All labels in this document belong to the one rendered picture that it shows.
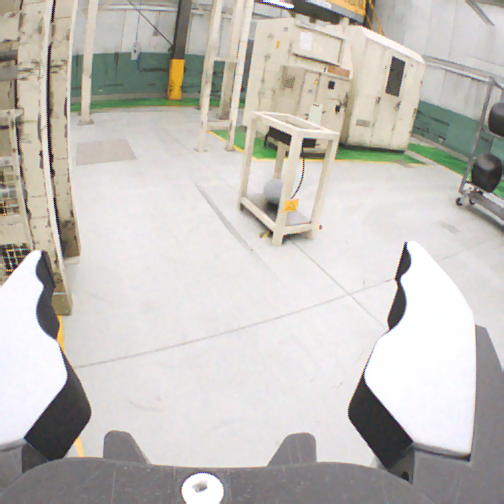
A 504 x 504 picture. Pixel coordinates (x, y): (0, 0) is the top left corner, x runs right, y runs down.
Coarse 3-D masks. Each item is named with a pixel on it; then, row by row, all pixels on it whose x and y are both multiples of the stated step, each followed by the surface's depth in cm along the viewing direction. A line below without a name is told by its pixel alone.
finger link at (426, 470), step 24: (480, 336) 6; (480, 360) 6; (480, 384) 5; (480, 408) 5; (480, 432) 4; (408, 456) 4; (432, 456) 4; (480, 456) 4; (408, 480) 4; (432, 480) 4; (456, 480) 4; (480, 480) 3
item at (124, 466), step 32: (128, 448) 4; (288, 448) 5; (32, 480) 3; (64, 480) 3; (96, 480) 4; (128, 480) 4; (160, 480) 4; (192, 480) 4; (224, 480) 4; (256, 480) 4; (288, 480) 4; (320, 480) 4; (352, 480) 4; (384, 480) 4
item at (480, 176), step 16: (496, 112) 300; (480, 128) 327; (496, 128) 309; (480, 160) 341; (496, 160) 328; (464, 176) 366; (480, 176) 344; (496, 176) 365; (464, 192) 373; (480, 192) 395; (496, 208) 355
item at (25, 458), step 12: (24, 444) 4; (0, 456) 4; (12, 456) 4; (24, 456) 4; (36, 456) 4; (0, 468) 3; (12, 468) 4; (24, 468) 4; (0, 480) 3; (12, 480) 3; (0, 492) 3
